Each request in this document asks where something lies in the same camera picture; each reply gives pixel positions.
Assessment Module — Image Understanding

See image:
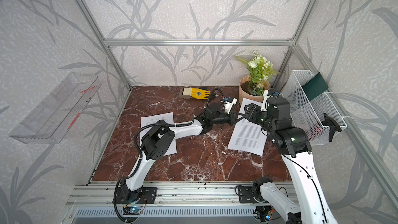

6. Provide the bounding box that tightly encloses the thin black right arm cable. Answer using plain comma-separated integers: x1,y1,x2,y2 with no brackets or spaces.
281,153,329,224

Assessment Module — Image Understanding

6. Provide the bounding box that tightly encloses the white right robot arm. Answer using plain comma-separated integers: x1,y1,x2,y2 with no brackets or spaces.
244,95,337,224

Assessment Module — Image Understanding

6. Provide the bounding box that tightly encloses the clear acrylic wall shelf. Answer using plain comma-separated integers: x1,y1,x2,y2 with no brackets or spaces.
9,72,102,144

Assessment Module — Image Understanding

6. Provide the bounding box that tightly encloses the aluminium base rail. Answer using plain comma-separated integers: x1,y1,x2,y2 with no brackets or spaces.
65,181,327,207

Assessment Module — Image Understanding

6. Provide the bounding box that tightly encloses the green artificial plant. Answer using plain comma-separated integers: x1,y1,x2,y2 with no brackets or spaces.
235,50,279,96

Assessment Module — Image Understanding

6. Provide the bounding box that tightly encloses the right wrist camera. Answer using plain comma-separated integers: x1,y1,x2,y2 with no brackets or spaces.
261,89,280,112

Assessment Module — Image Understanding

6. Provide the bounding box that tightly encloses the peach flower pot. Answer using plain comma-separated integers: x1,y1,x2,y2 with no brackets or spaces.
238,75,271,105

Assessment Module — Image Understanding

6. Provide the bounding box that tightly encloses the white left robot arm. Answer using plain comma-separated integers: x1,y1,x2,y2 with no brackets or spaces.
113,98,238,205

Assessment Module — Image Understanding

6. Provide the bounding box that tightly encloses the black corrugated cable conduit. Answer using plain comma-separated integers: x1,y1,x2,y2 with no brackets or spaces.
112,88,225,223

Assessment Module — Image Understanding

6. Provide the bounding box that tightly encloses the red object in basket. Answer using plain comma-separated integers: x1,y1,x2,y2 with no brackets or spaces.
309,124,324,141

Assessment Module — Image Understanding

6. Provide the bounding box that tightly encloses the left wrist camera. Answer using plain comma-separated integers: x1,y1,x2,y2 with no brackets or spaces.
221,97,238,115

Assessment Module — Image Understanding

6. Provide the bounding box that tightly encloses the document with purple highlight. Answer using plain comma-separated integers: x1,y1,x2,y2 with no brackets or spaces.
140,112,177,156

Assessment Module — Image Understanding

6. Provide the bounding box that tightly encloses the black clamp on basket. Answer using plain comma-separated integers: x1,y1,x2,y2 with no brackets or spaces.
321,113,342,142

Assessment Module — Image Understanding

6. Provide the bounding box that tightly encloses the aluminium cage frame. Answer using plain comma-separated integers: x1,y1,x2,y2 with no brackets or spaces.
74,0,398,207

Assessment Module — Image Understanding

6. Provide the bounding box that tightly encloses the white printed text document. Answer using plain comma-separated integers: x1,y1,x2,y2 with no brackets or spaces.
227,97,268,157

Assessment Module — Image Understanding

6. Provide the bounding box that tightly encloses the white wire mesh basket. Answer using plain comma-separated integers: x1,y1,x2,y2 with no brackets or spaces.
282,70,347,146

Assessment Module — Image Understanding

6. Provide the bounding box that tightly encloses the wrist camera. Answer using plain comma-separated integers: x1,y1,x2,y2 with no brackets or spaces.
221,97,238,115
261,89,280,112

